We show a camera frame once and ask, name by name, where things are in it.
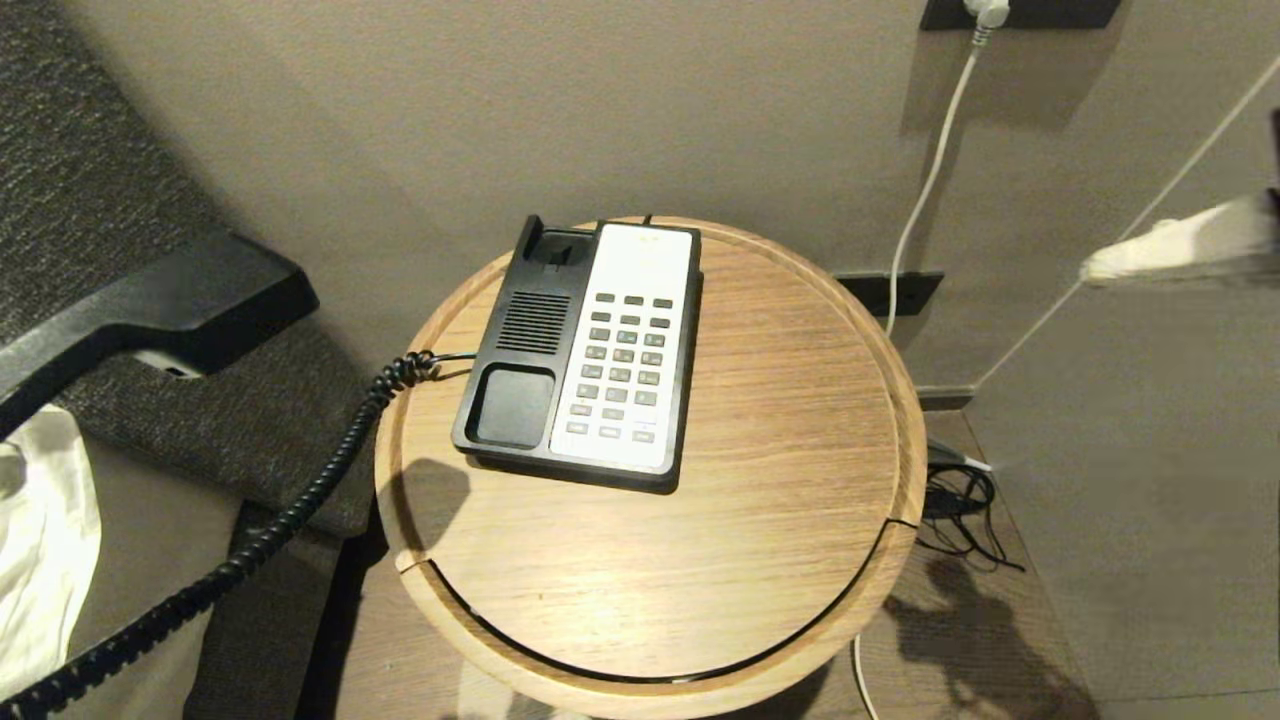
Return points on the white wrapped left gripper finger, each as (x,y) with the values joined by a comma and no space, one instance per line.
(170,365)

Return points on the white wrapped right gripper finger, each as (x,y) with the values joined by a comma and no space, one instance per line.
(1230,277)
(1200,240)

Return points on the black telephone handset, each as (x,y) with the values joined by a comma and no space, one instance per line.
(200,300)

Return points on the black white keypad phone base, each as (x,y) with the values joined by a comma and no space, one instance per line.
(620,270)

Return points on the dark grey fabric headboard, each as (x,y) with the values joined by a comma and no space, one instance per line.
(100,150)

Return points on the transparent umbrella white tip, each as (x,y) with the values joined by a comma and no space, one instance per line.
(950,458)

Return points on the round wooden side table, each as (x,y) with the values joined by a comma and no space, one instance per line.
(700,560)

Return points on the black wall socket panel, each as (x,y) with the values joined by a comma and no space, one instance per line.
(1060,14)

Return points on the small black wall socket plate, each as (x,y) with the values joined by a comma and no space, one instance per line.
(905,293)

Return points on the white wall plug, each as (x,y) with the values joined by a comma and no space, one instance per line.
(988,12)

